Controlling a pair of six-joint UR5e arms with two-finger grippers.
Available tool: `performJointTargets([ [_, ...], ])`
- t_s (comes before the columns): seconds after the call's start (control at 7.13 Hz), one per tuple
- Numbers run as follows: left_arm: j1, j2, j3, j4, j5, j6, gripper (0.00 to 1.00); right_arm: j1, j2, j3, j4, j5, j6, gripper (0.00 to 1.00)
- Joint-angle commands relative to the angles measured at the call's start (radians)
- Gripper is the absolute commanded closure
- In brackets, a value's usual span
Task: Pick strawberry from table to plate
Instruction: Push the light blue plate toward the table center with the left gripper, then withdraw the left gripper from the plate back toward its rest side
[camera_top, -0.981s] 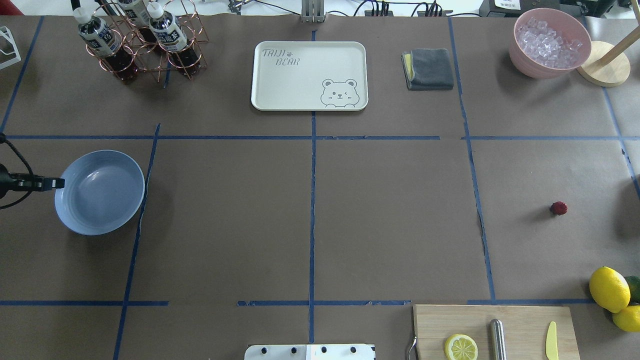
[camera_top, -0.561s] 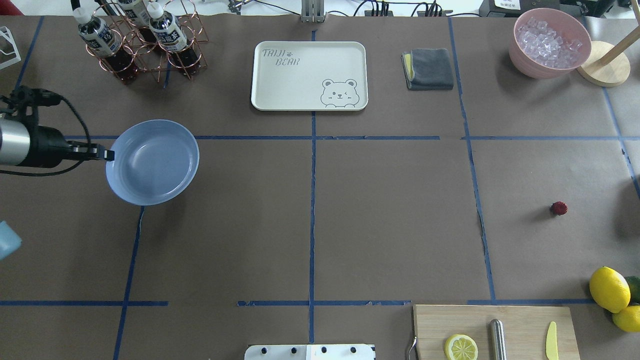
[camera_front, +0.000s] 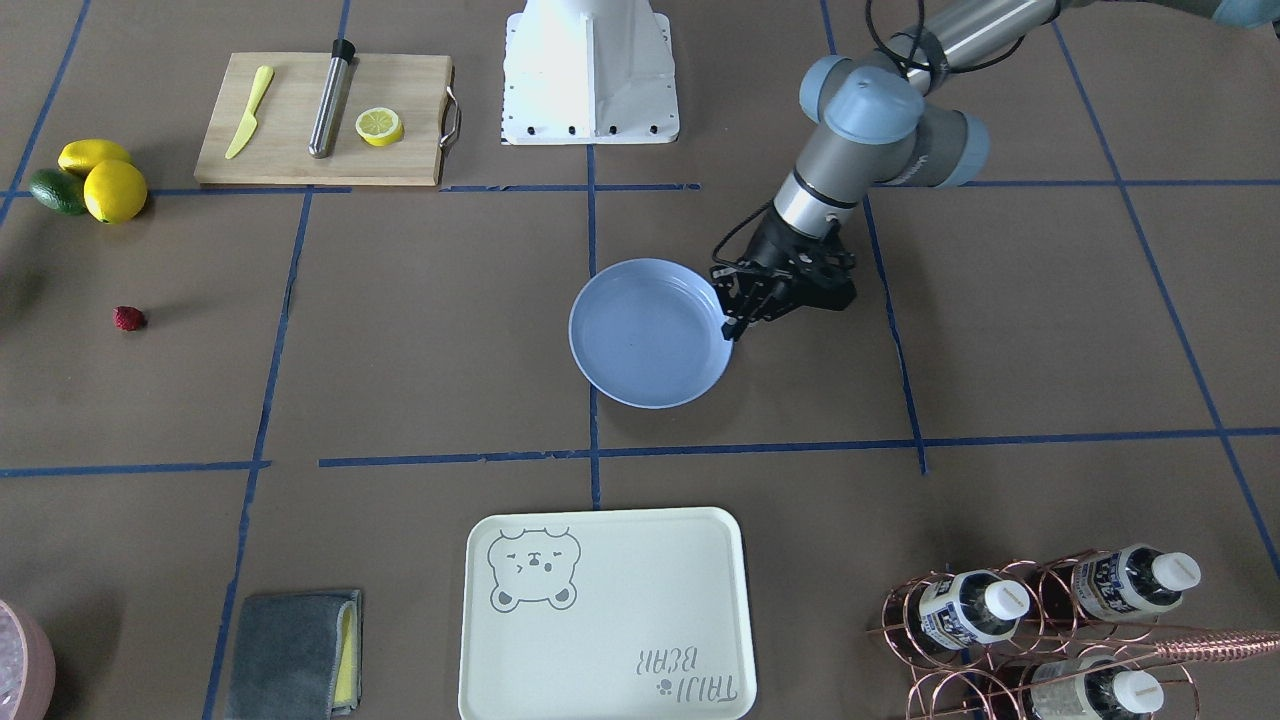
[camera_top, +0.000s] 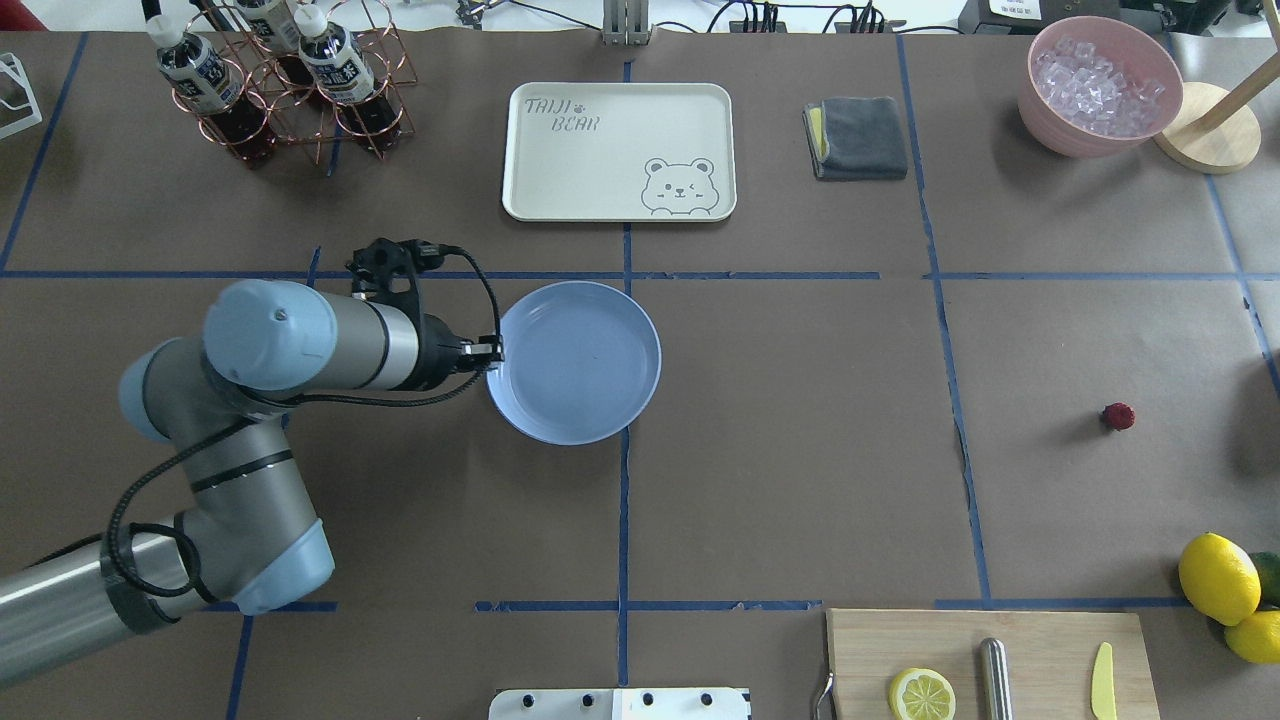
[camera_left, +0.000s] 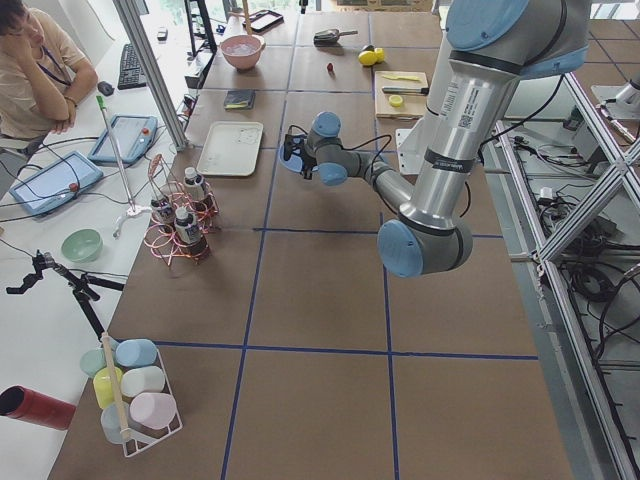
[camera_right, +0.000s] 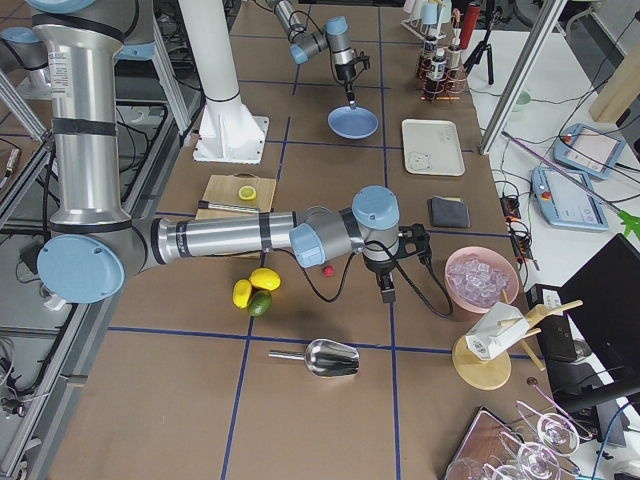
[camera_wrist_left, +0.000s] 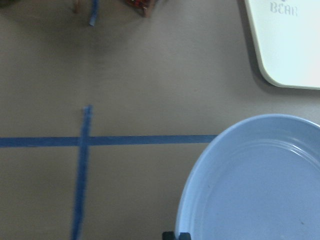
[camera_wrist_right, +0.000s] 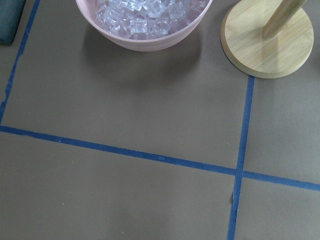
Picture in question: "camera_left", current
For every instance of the mint green cup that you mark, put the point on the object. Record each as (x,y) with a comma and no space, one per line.
(92,362)

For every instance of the bottle white cap right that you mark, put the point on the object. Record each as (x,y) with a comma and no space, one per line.
(195,186)

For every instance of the white wire cup basket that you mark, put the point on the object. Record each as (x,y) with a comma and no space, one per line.
(136,437)

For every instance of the steel cylinder black cap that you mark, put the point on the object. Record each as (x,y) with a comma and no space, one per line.
(405,90)

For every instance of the grey yellow sponge cloth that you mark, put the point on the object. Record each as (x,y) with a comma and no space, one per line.
(239,99)

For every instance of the black keyboard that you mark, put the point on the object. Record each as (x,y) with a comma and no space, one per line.
(131,74)

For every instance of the copper wire bottle rack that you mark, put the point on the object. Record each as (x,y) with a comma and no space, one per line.
(167,246)

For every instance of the pink cup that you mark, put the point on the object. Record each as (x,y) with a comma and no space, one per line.
(153,410)

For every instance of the blue teach pendant rear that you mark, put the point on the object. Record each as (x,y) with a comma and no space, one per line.
(133,135)

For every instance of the seated person beige shirt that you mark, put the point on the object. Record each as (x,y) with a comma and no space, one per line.
(44,75)

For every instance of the pale blue cup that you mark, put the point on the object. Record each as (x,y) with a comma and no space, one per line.
(110,424)

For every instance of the bottle white cap front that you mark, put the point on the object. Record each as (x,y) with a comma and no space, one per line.
(189,233)

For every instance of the black picture frame tray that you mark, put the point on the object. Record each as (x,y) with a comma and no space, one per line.
(263,20)

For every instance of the white stand with green tip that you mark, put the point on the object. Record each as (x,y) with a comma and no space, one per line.
(133,210)

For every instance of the wooden cutting board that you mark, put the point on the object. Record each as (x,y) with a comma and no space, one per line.
(414,105)

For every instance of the yellow cup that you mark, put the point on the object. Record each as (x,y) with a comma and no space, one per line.
(103,388)

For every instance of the pink bowl with ice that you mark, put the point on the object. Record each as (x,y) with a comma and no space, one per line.
(243,51)

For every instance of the black computer mouse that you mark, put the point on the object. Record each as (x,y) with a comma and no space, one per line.
(105,88)

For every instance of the yellow lemon rear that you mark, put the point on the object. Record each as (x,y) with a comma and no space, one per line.
(380,55)

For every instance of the half lemon slice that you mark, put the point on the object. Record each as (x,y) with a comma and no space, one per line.
(396,101)

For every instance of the yellow lemon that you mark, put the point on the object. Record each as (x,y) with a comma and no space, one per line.
(368,58)
(380,55)

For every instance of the red cylinder can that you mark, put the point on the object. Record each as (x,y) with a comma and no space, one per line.
(21,403)

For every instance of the yellow plastic knife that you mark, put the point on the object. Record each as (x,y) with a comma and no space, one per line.
(402,77)

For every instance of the blue plate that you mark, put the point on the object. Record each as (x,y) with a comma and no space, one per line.
(289,154)

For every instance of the green bowl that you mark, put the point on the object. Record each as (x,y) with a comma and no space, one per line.
(82,246)

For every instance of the cream bear tray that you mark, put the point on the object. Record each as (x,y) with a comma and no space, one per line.
(230,149)

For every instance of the yellow lemon front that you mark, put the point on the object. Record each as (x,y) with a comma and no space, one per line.
(368,58)

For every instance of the bottle white cap left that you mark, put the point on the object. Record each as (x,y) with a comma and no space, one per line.
(163,213)

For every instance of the blue teach pendant front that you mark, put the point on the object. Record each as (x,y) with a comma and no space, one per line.
(56,184)

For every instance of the white cup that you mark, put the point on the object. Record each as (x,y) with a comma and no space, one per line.
(142,379)

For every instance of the blue teach pendant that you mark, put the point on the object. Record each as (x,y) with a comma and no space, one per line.
(56,184)
(133,135)

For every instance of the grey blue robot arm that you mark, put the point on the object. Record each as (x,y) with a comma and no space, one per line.
(488,48)

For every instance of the bottle white cap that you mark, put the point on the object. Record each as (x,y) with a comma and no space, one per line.
(195,186)
(163,213)
(189,233)

